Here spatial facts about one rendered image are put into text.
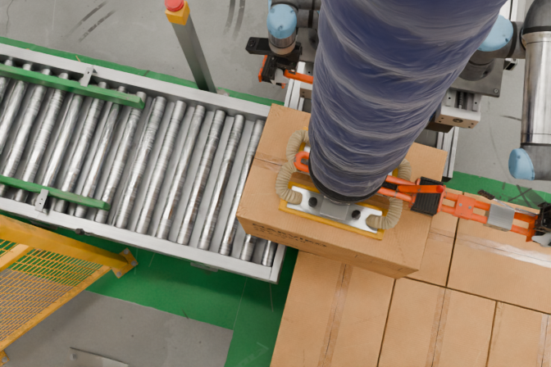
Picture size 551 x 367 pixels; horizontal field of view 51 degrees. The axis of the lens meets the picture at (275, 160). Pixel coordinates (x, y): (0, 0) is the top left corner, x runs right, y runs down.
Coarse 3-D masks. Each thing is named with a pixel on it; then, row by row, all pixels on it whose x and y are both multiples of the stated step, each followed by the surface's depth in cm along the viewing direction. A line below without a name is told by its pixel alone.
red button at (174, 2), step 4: (168, 0) 207; (172, 0) 207; (176, 0) 207; (180, 0) 207; (168, 4) 207; (172, 4) 207; (176, 4) 207; (180, 4) 207; (168, 8) 207; (172, 8) 207; (176, 8) 207; (180, 8) 207
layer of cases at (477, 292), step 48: (432, 240) 232; (480, 240) 231; (336, 288) 228; (384, 288) 227; (432, 288) 227; (480, 288) 226; (528, 288) 226; (288, 336) 224; (336, 336) 223; (384, 336) 223; (432, 336) 222; (480, 336) 222; (528, 336) 221
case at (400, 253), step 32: (288, 128) 191; (256, 160) 188; (416, 160) 186; (256, 192) 185; (256, 224) 190; (288, 224) 182; (320, 224) 182; (416, 224) 181; (352, 256) 193; (384, 256) 178; (416, 256) 178
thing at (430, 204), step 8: (416, 184) 168; (424, 184) 169; (432, 184) 169; (440, 184) 169; (416, 200) 168; (424, 200) 168; (432, 200) 168; (440, 200) 167; (416, 208) 167; (424, 208) 167; (432, 208) 167; (440, 208) 166
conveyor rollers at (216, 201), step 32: (0, 96) 254; (32, 96) 252; (64, 96) 255; (0, 128) 249; (64, 128) 248; (128, 128) 247; (192, 128) 246; (256, 128) 245; (32, 160) 245; (96, 160) 244; (160, 160) 243; (224, 160) 242; (0, 192) 242; (128, 192) 240; (192, 192) 239; (224, 192) 240; (160, 224) 236; (192, 224) 237
